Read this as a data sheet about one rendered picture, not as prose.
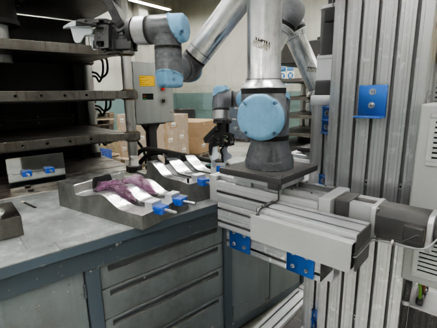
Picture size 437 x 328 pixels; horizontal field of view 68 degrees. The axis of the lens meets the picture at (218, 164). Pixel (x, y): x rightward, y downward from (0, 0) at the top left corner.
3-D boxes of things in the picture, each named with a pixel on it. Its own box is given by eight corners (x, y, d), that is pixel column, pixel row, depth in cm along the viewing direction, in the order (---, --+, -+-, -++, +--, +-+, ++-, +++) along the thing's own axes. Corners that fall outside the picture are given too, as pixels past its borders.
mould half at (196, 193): (234, 192, 154) (234, 164, 151) (189, 204, 138) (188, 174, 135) (177, 173, 192) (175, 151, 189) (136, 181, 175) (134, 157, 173)
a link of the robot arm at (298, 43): (323, 125, 141) (270, 5, 131) (313, 122, 156) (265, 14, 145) (349, 112, 140) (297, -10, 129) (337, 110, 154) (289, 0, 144)
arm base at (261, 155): (302, 164, 101) (304, 133, 99) (276, 174, 91) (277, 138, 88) (262, 159, 111) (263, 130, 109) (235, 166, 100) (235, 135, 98)
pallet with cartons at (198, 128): (220, 154, 684) (220, 119, 668) (199, 161, 615) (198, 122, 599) (175, 150, 744) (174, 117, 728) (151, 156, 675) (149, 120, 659)
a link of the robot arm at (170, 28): (181, 43, 83) (179, 7, 81) (143, 45, 86) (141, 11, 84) (192, 47, 90) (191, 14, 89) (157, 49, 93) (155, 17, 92)
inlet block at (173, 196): (199, 208, 125) (199, 195, 123) (191, 212, 121) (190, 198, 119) (173, 202, 132) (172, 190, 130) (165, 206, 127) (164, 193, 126)
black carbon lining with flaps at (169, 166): (216, 177, 154) (216, 158, 152) (188, 184, 144) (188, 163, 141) (176, 166, 180) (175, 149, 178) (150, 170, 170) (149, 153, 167)
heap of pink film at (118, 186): (161, 192, 136) (160, 174, 134) (129, 204, 121) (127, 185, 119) (119, 184, 149) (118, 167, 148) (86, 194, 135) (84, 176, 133)
